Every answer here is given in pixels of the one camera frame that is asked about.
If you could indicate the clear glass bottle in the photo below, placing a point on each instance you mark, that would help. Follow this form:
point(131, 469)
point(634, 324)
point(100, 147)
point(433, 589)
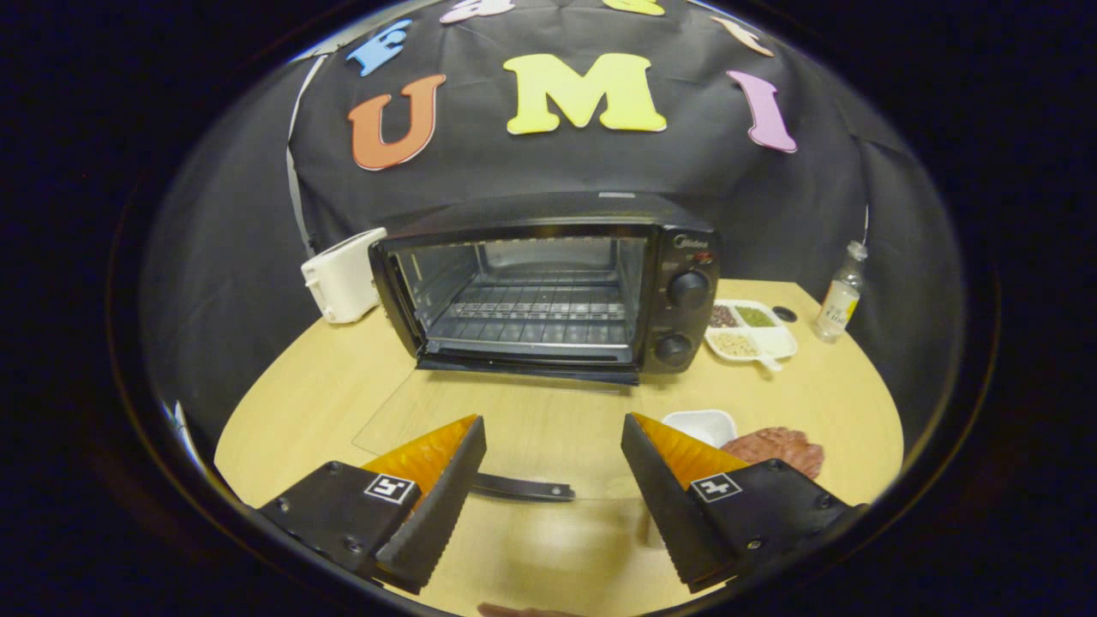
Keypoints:
point(840, 300)

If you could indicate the reddish brown meat patty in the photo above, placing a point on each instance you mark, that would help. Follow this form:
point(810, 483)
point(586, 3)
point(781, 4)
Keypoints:
point(776, 447)

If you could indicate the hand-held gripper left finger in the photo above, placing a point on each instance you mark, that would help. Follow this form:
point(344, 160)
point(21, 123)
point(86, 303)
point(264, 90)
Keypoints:
point(437, 506)

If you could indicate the white bread toaster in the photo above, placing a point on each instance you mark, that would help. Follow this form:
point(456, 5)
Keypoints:
point(343, 278)

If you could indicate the black toaster oven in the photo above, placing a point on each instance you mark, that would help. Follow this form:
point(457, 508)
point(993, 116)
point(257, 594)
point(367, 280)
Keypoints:
point(681, 257)

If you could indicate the black bottle cap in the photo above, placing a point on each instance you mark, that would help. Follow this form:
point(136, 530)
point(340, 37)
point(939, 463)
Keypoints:
point(784, 314)

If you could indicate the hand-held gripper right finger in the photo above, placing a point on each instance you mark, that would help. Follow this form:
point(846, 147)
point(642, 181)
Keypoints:
point(668, 506)

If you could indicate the small white rectangular tray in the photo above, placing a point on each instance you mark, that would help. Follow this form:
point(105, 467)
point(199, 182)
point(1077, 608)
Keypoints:
point(701, 424)

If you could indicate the white divided dish with beans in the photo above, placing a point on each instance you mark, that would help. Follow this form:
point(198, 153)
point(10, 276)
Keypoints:
point(776, 341)

